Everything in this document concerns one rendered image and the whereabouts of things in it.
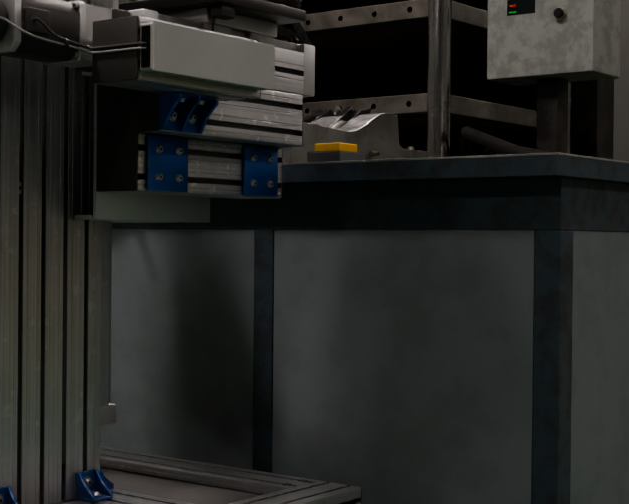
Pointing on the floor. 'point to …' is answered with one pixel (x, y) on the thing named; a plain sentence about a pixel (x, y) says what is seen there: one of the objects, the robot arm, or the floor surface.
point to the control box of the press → (553, 53)
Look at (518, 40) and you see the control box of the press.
